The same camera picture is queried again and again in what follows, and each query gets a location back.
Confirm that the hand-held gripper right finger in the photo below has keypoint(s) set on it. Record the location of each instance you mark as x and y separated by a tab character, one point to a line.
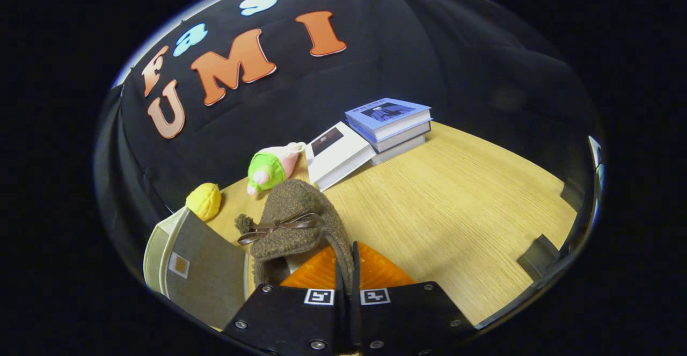
355	324

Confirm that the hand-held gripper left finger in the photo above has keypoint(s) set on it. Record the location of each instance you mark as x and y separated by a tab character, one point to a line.
340	324

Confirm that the brown fuzzy shoe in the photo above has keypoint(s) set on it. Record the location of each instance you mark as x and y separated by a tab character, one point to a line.
290	205

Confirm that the grey fabric storage box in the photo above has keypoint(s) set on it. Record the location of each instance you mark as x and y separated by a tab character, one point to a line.
209	275

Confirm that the white book with dark photo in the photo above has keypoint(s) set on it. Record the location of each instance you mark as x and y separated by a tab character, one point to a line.
343	154

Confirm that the green and pink plush toy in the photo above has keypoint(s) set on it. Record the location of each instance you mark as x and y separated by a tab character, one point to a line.
268	168

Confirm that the yellow plush toy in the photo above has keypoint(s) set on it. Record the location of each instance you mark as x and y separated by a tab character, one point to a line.
204	201

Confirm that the navy cover book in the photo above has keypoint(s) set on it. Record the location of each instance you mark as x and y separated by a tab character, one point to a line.
405	141

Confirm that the blue cover book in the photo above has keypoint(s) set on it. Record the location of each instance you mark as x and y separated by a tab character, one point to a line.
386	111

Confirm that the dark grey table bracket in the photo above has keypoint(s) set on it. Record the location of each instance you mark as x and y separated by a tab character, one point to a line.
539	256
571	197

